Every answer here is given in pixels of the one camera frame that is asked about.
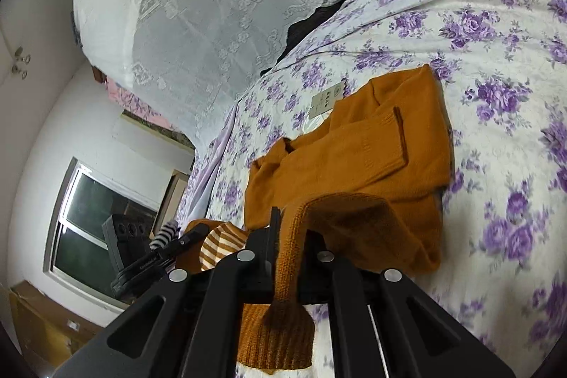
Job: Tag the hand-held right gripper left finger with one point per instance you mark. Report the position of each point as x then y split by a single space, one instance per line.
261 267

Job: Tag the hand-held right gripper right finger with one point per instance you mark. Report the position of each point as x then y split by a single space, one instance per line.
323 271

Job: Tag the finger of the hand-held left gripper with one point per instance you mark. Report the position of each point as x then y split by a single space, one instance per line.
150 267

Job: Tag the orange knit cat sweater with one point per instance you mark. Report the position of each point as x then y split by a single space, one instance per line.
354 165

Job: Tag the person's left forearm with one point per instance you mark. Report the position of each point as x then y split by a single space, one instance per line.
164 234

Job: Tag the window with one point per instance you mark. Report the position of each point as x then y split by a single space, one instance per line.
88 201

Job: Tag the cardboard box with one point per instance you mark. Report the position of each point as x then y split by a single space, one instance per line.
40 316

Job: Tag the plain lavender cloth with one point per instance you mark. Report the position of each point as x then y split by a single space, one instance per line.
212 156

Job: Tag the dark floral cloth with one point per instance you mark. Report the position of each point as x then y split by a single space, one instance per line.
164 132

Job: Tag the pink floral pillow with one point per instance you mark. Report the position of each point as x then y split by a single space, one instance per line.
137 103

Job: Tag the paper hang tag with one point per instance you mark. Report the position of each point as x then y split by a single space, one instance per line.
328 100

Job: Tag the wooden headboard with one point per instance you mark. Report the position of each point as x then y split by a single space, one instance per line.
98 74

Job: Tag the ceiling lamp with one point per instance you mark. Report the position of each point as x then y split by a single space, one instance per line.
20 60

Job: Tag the white lace cover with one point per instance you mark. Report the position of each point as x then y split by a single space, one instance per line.
177 6

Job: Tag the purple floral bedsheet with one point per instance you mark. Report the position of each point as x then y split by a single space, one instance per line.
487 50

